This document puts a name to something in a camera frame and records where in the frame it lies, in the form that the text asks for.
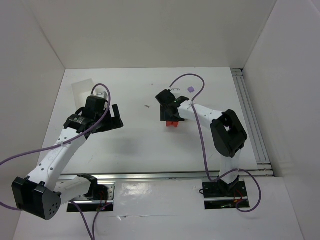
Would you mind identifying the white perforated plastic box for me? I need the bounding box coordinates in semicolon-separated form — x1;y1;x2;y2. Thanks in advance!
71;78;95;110

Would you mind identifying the aluminium rail right side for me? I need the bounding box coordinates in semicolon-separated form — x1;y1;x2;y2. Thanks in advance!
231;68;271;165

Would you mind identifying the red wood block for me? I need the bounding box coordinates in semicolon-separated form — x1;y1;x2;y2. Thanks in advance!
172;121;179;128

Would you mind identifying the aluminium rail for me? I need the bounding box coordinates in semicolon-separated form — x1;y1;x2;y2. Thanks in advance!
231;68;271;165
58;168;275;181

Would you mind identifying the aluminium rail front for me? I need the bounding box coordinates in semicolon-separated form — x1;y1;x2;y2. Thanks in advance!
58;168;275;181

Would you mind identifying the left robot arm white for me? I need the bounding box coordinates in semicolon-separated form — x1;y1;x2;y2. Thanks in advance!
11;92;124;220

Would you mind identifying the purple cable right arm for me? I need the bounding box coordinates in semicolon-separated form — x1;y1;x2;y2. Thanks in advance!
169;73;261;213

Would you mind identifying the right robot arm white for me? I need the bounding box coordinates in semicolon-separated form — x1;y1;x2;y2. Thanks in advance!
155;89;248;196

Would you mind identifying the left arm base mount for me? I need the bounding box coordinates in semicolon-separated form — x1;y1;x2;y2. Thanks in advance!
67;181;116;213

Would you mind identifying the red block with letter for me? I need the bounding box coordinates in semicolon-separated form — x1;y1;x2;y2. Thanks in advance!
165;121;174;127

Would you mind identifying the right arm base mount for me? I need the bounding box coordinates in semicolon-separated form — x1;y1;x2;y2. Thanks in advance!
199;180;250;210

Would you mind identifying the purple wood block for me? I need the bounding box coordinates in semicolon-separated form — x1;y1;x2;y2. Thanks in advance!
188;86;195;93

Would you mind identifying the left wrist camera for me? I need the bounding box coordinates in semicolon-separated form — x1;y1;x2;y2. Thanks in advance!
95;91;108;100

